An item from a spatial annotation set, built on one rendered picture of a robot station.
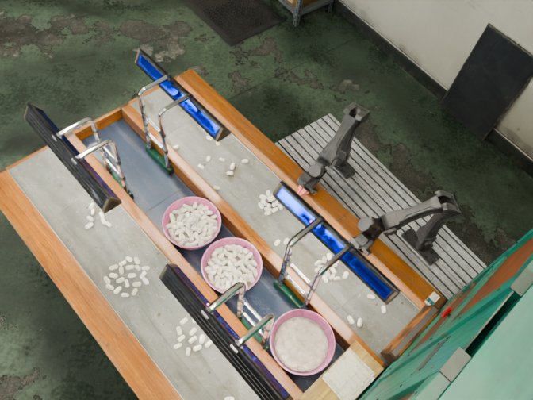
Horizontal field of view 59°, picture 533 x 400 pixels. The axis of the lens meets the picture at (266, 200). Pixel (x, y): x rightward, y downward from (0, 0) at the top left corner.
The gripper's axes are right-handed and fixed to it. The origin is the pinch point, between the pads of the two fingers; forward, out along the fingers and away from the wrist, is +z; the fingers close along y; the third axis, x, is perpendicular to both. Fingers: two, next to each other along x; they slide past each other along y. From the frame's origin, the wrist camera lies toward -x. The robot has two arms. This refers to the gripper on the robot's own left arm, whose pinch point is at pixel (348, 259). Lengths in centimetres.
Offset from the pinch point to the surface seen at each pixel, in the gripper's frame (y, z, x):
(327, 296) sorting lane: 4.5, 17.2, -4.6
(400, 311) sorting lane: 30.3, 2.2, 8.0
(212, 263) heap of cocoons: -40, 38, -23
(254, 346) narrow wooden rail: 0, 45, -31
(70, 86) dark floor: -246, 63, 54
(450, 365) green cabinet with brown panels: 42, -23, -108
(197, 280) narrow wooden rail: -37, 45, -31
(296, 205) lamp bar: -25.2, -7.6, -28.7
